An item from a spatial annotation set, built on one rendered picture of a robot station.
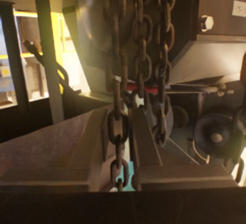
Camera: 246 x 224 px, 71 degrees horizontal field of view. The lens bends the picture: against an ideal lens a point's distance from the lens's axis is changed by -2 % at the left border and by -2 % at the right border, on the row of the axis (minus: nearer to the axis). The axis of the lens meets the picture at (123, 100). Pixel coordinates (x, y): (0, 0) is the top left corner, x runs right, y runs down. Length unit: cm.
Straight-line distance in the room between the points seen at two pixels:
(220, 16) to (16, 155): 61
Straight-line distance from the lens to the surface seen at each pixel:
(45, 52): 61
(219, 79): 48
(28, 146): 65
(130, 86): 33
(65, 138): 70
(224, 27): 26
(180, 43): 23
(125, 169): 17
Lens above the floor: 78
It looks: 18 degrees up
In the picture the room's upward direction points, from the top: 179 degrees clockwise
